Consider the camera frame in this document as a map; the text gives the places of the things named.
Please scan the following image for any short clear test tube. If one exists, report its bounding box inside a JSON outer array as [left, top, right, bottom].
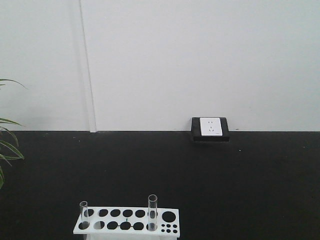
[[79, 200, 90, 230]]

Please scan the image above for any white socket on black box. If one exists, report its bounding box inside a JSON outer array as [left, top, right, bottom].
[[191, 117, 230, 142]]

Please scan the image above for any tall clear test tube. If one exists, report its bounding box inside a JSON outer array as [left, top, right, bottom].
[[148, 194, 158, 232]]

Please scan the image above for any white test tube rack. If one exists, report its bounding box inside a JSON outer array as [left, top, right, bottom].
[[73, 206, 181, 240]]

